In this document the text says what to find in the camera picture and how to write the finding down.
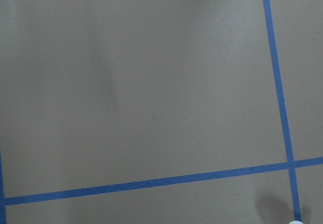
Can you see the white brass PPR pipe fitting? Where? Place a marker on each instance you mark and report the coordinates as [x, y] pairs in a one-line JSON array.
[[295, 222]]

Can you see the brown paper table cover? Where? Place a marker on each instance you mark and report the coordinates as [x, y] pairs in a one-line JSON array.
[[161, 111]]

